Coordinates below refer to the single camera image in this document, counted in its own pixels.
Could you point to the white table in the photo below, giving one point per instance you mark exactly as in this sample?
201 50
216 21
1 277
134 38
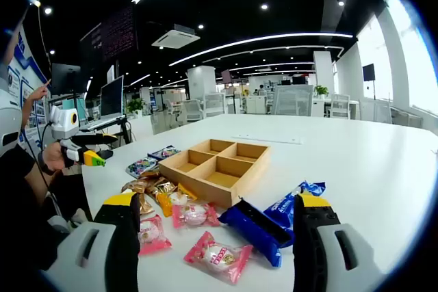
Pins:
342 175

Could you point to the silver laptop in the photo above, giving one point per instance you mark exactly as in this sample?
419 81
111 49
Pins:
111 98

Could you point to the black wristband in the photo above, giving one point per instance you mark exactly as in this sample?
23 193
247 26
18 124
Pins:
42 165

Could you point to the large potted plant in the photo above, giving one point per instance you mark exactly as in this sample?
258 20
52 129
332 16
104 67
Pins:
135 105

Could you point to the white cabinet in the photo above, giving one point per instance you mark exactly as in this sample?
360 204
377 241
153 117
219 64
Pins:
256 104

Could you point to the person's left hand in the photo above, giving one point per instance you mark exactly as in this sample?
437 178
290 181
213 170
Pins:
54 157

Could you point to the narrow bright window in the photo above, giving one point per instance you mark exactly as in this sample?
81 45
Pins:
380 52

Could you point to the orange marshmallow packet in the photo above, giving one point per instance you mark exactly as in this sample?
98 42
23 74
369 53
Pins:
166 204

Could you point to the black monitor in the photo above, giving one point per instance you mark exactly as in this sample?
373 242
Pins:
65 80

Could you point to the ceiling air conditioner unit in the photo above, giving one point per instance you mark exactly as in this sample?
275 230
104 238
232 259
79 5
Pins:
176 38

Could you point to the teal panel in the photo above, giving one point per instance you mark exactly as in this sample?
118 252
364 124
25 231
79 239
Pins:
73 109

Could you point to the blue white wall poster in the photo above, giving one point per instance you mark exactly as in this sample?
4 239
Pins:
20 52

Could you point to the dark blue cookie pack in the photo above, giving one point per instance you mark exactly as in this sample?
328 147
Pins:
246 227

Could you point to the wide bright window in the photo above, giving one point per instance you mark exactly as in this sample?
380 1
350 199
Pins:
417 66

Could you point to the small potted plant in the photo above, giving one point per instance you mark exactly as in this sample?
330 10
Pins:
321 91

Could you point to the hanging dark display screen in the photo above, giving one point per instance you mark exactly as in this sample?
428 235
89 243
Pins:
116 35

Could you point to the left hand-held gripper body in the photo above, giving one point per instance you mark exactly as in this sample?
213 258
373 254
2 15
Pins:
65 122

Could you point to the frosted desk partition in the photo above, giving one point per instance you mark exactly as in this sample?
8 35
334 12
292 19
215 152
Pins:
292 100

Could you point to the wooden divided container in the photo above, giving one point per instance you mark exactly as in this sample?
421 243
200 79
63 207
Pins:
198 187

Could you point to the white chest device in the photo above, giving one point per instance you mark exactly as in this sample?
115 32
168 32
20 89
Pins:
8 117

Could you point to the blue cookie pack white print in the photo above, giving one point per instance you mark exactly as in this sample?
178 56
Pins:
282 208

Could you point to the black laptop stand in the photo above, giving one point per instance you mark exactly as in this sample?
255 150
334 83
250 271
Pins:
125 131

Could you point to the person's black shirt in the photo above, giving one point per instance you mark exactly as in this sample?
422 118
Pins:
17 203

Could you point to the curved ceiling light strip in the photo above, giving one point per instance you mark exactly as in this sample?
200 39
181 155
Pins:
273 37

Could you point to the pink marshmallow packet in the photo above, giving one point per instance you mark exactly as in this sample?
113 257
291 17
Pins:
195 216
154 237
219 258

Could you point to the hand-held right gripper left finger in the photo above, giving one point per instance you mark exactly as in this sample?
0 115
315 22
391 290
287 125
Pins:
116 237

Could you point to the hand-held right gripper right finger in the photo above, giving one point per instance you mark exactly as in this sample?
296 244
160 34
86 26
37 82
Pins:
308 244

